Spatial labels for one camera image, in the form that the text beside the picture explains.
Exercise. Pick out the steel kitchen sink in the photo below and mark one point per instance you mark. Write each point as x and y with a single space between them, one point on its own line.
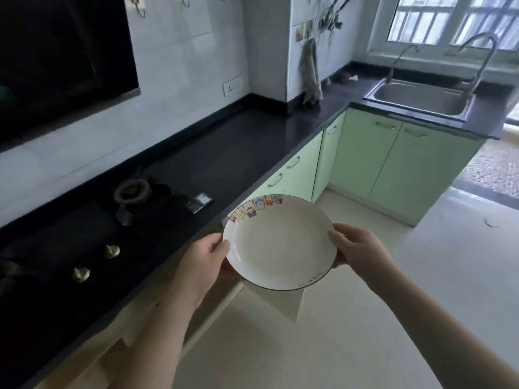
417 97

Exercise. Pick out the white framed window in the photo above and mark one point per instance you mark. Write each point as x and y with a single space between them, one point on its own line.
446 20

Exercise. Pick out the dark stove label sticker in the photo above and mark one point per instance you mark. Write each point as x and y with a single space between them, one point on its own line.
200 203

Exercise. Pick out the person's right forearm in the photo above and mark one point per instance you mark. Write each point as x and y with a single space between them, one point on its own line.
438 332

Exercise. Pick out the white plate with cartoon print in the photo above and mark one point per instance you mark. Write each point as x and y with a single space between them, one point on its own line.
279 243

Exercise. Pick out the person's right hand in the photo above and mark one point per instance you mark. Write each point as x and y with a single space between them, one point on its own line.
365 255

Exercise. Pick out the black stove burner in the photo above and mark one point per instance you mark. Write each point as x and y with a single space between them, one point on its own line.
131 192

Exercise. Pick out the pale green sink cupboard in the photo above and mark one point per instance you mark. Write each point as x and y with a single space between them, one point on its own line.
405 174

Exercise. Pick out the black glass gas stove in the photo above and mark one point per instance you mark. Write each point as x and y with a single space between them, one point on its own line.
61 239

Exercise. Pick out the grey hanging towel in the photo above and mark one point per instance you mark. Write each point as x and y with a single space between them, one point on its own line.
310 72

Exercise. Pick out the brass stove knob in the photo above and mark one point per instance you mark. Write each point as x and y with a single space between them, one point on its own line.
112 251
81 275

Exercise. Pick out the black countertop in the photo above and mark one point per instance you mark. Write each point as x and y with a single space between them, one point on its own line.
251 145

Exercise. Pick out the wide white wall socket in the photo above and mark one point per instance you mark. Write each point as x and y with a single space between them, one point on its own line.
232 85

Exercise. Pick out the narrow pale green corner cupboard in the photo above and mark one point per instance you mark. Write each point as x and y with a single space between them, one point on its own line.
330 157

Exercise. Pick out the tall steel faucet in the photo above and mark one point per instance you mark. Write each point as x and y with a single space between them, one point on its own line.
485 64

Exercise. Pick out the thin curved steel faucet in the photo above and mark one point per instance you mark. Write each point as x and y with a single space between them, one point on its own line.
390 74

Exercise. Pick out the black range hood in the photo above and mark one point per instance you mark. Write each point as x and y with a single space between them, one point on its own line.
61 56

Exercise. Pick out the person's left hand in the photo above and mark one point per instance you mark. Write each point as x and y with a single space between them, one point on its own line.
198 267

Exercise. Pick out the pale green cabinet door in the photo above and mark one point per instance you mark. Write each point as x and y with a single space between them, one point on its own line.
284 303

